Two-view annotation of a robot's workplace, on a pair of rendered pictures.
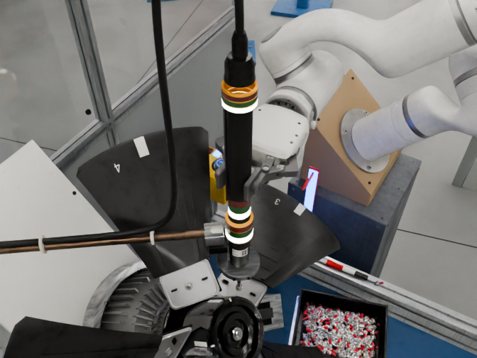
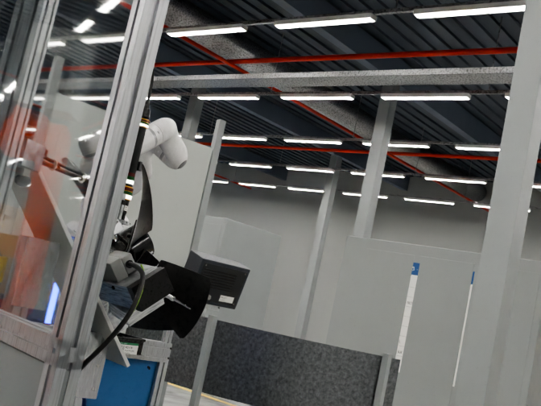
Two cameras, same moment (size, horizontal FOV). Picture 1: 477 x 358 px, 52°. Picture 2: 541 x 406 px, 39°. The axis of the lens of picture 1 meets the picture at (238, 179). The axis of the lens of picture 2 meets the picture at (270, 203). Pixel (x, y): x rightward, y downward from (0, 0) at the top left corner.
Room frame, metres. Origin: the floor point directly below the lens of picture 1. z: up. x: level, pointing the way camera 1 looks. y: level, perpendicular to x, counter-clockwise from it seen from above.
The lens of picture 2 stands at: (-0.94, 2.23, 1.12)
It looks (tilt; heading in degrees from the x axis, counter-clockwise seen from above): 7 degrees up; 292
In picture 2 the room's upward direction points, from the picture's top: 12 degrees clockwise
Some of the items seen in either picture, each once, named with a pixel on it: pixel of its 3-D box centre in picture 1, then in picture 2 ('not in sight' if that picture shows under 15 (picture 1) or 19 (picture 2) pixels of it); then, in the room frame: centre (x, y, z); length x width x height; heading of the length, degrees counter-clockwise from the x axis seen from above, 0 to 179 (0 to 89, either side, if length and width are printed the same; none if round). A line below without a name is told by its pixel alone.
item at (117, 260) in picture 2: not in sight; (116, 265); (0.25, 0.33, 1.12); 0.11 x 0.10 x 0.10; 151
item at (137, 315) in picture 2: not in sight; (136, 302); (0.22, 0.23, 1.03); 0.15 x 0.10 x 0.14; 61
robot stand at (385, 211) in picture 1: (334, 261); not in sight; (1.04, -0.35, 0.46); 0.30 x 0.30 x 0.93; 57
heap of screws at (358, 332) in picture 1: (340, 334); not in sight; (0.57, -0.25, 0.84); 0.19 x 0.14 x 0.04; 77
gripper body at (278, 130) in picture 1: (272, 135); not in sight; (0.58, -0.05, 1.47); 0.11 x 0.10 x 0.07; 151
